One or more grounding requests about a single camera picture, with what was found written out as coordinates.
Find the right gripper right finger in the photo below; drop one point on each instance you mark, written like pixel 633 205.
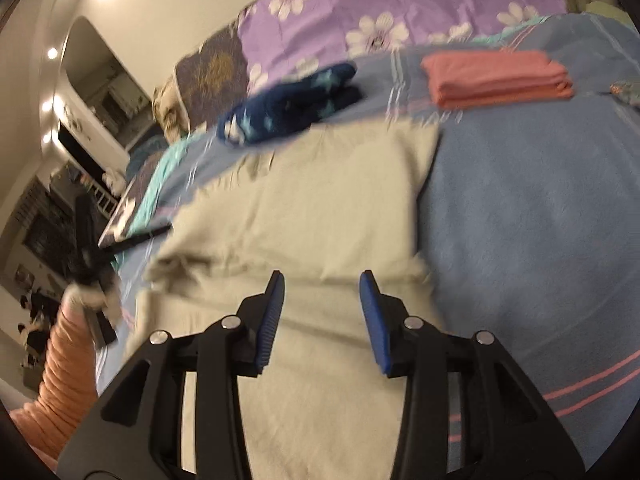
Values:
pixel 470 412

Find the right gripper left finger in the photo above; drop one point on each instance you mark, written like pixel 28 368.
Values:
pixel 173 410

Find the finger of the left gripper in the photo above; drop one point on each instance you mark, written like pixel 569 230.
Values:
pixel 135 240

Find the beige long sleeve shirt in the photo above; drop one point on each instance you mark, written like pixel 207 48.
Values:
pixel 335 202

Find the left pink sleeve forearm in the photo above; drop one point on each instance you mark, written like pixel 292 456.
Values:
pixel 67 391

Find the left white gloved hand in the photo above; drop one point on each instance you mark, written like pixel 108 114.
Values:
pixel 78 298

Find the white ladder rack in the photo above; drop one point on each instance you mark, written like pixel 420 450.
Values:
pixel 105 203

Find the white cat figurine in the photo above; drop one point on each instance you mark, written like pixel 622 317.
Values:
pixel 115 182

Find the teal and deer quilt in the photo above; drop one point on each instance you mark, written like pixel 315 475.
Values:
pixel 150 167

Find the beige crumpled cloth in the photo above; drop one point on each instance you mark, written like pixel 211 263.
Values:
pixel 169 112

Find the dark tree pattern pillow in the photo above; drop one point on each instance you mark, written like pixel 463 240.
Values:
pixel 213 78

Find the blue plaid bed sheet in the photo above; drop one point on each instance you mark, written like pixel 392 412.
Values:
pixel 528 221

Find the navy star fleece garment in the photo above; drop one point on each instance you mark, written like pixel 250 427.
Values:
pixel 290 108

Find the purple flower pillow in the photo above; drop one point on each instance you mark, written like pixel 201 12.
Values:
pixel 289 39

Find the folded pink garment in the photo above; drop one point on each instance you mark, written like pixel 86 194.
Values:
pixel 459 80

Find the floral patterned small garment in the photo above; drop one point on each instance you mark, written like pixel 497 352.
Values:
pixel 627 92

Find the arched wall mirror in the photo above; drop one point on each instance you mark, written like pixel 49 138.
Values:
pixel 105 86

